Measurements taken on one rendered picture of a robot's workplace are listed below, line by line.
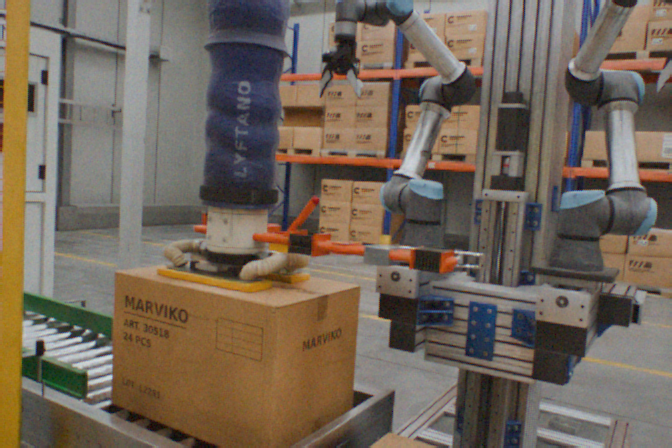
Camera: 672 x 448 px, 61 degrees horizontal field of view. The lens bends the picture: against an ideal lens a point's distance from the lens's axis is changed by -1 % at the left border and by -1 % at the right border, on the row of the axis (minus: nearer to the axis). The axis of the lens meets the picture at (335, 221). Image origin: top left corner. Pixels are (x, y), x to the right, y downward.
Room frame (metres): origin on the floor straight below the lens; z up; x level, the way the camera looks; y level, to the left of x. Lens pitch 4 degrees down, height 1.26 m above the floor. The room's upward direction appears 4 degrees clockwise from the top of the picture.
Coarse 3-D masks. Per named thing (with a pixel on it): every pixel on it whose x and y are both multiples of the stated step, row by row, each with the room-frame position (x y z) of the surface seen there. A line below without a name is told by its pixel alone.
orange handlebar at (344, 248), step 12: (204, 228) 1.69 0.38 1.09; (276, 228) 1.89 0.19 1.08; (264, 240) 1.58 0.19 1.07; (276, 240) 1.56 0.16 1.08; (336, 252) 1.47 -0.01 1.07; (348, 252) 1.45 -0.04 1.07; (360, 252) 1.43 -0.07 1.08; (396, 252) 1.39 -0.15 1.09; (408, 252) 1.40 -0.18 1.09; (456, 264) 1.34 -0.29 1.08
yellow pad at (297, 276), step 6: (258, 276) 1.68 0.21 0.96; (264, 276) 1.67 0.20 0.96; (270, 276) 1.66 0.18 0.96; (276, 276) 1.65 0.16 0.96; (282, 276) 1.64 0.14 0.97; (288, 276) 1.64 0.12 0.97; (294, 276) 1.64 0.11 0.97; (300, 276) 1.66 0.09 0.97; (306, 276) 1.69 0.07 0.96; (282, 282) 1.64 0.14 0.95; (288, 282) 1.63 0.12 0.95; (294, 282) 1.63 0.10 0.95
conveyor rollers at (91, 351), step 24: (24, 312) 2.61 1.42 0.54; (24, 336) 2.25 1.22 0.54; (48, 336) 2.26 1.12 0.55; (72, 336) 2.33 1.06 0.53; (96, 336) 2.33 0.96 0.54; (72, 360) 2.03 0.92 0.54; (96, 360) 2.03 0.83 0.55; (96, 384) 1.81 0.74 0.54; (120, 408) 1.68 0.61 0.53; (168, 432) 1.50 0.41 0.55
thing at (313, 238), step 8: (296, 232) 1.55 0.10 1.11; (304, 232) 1.58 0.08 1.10; (288, 240) 1.53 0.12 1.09; (296, 240) 1.50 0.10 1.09; (304, 240) 1.49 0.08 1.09; (312, 240) 1.49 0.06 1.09; (320, 240) 1.51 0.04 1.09; (328, 240) 1.54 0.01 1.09; (288, 248) 1.52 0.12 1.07; (296, 248) 1.50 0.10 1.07; (304, 248) 1.49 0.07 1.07; (312, 248) 1.49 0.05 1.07; (312, 256) 1.49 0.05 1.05
